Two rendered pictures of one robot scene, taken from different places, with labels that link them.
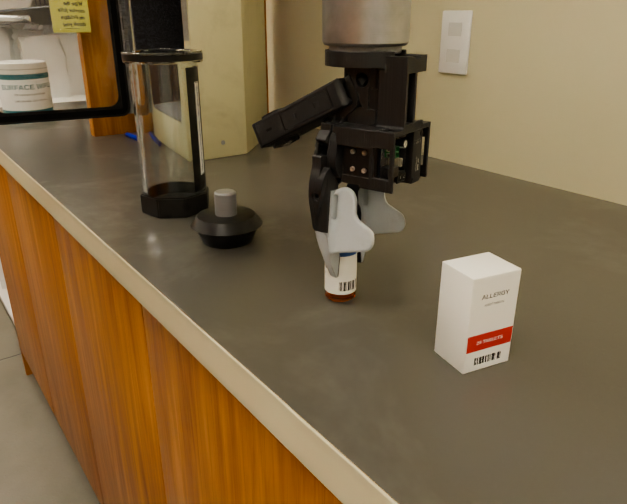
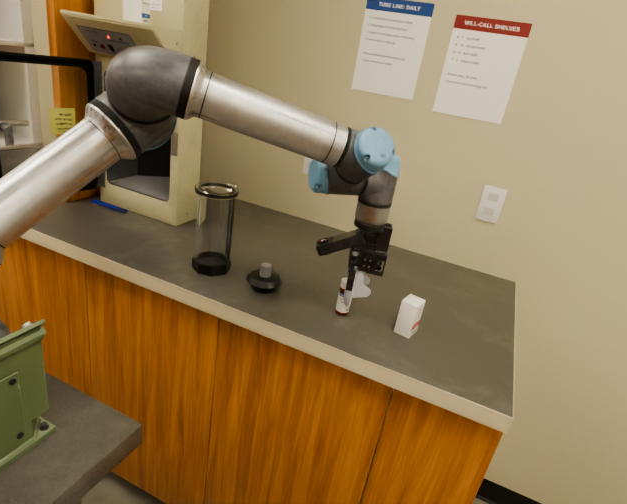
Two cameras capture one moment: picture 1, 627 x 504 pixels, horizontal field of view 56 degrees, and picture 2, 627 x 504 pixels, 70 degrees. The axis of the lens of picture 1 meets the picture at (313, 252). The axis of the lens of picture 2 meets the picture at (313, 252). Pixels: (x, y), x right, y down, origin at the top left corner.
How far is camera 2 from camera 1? 0.67 m
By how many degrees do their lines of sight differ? 31
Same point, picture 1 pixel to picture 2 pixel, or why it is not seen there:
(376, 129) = (377, 253)
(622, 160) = (397, 227)
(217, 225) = (269, 283)
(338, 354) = (366, 339)
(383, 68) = (382, 231)
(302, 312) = (336, 323)
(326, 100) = (357, 241)
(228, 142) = (189, 213)
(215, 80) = (187, 178)
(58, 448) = not seen: hidden behind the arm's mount
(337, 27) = (370, 218)
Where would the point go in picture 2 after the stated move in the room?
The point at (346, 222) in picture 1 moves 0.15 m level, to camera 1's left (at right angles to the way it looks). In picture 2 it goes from (359, 286) to (302, 294)
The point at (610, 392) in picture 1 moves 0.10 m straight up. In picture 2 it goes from (449, 336) to (461, 301)
